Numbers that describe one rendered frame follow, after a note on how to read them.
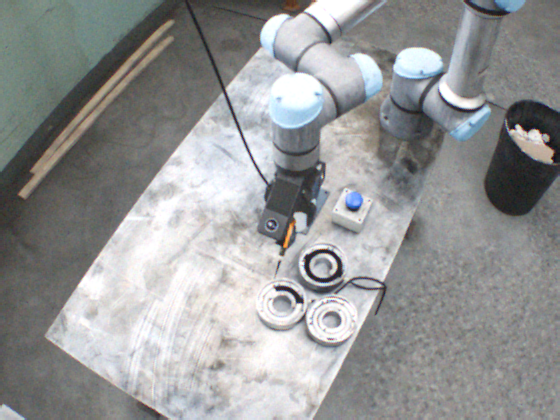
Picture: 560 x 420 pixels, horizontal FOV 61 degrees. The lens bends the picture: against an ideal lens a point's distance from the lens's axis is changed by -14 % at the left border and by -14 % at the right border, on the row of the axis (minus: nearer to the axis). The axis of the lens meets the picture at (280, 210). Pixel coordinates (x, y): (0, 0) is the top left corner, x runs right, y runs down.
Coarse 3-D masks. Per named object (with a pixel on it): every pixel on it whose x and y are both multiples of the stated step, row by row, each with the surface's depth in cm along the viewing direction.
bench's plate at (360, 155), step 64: (256, 64) 153; (384, 64) 153; (256, 128) 139; (384, 128) 139; (256, 192) 129; (384, 192) 128; (128, 256) 120; (192, 256) 120; (256, 256) 120; (384, 256) 119; (64, 320) 111; (128, 320) 112; (192, 320) 112; (256, 320) 112; (128, 384) 104; (192, 384) 104; (256, 384) 104; (320, 384) 104
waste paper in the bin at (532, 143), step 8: (520, 128) 204; (512, 136) 197; (520, 136) 202; (528, 136) 203; (536, 136) 201; (544, 136) 202; (520, 144) 196; (528, 144) 195; (536, 144) 194; (544, 144) 201; (528, 152) 195; (536, 152) 194; (544, 152) 192; (552, 152) 191; (544, 160) 193
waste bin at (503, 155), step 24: (504, 120) 192; (528, 120) 204; (552, 120) 198; (504, 144) 193; (552, 144) 203; (504, 168) 200; (528, 168) 187; (552, 168) 182; (504, 192) 208; (528, 192) 199
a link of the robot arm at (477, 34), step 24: (480, 0) 86; (504, 0) 82; (480, 24) 93; (456, 48) 103; (480, 48) 98; (456, 72) 107; (480, 72) 104; (432, 96) 119; (456, 96) 112; (480, 96) 112; (456, 120) 116; (480, 120) 116
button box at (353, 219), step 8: (344, 192) 123; (344, 200) 122; (368, 200) 122; (336, 208) 121; (344, 208) 121; (352, 208) 120; (360, 208) 121; (368, 208) 121; (336, 216) 121; (344, 216) 120; (352, 216) 120; (360, 216) 120; (344, 224) 122; (352, 224) 121; (360, 224) 119
